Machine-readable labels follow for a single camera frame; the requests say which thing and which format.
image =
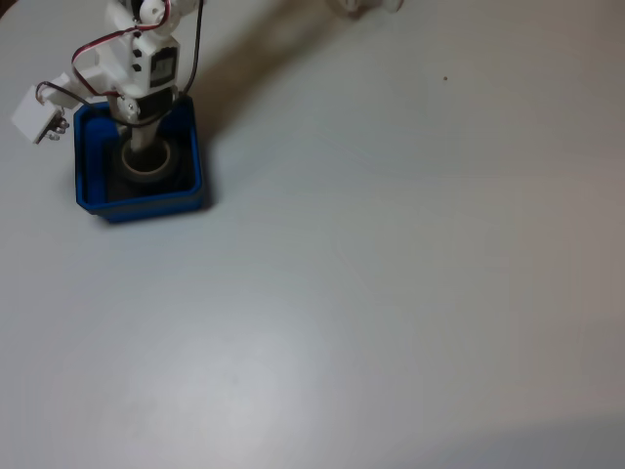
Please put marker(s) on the blue square plastic box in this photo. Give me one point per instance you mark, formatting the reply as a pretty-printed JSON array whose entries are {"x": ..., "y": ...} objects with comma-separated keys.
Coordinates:
[{"x": 146, "y": 210}]

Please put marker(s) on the black tape roll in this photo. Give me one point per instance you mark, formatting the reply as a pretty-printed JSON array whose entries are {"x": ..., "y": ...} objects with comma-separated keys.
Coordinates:
[{"x": 146, "y": 177}]

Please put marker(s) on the white square camera box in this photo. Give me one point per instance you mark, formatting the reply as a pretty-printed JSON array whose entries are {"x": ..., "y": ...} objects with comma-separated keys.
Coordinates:
[{"x": 31, "y": 117}]

